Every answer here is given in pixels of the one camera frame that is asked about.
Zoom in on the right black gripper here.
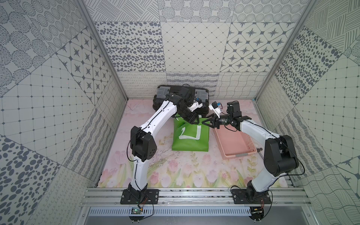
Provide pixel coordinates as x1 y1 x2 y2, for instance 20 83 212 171
202 112 233 129

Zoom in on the green insulated delivery bag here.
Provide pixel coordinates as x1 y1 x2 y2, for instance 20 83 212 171
172 117 210 152

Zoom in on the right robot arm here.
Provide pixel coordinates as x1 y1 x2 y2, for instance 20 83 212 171
203 101 299 201

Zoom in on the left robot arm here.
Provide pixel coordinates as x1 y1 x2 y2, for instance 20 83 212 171
128 86 203 195

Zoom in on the black plastic toolbox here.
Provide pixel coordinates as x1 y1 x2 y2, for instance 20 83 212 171
152 84 209 118

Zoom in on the pink plastic basket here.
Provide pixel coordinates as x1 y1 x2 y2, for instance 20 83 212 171
213 127 257 160

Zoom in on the right controller board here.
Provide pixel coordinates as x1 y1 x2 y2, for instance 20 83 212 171
249 207 264 221

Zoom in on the controller board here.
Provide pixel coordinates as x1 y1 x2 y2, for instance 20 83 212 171
249 207 264 221
129 207 144 222

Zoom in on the left controller board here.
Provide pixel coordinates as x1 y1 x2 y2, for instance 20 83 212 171
129 207 144 222

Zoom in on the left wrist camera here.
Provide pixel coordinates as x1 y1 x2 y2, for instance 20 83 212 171
188 98 203 112

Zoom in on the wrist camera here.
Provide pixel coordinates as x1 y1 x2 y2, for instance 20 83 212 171
209 101 222 119
188 98 203 112

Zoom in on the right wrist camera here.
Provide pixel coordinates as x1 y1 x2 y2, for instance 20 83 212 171
209 101 222 119

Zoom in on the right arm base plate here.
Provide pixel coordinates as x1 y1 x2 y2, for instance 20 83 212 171
230 188 272 204

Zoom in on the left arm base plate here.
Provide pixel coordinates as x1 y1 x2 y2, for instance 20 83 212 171
120 188 159 205

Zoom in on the aluminium mounting rail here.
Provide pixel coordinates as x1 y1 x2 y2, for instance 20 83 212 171
80 187 311 207

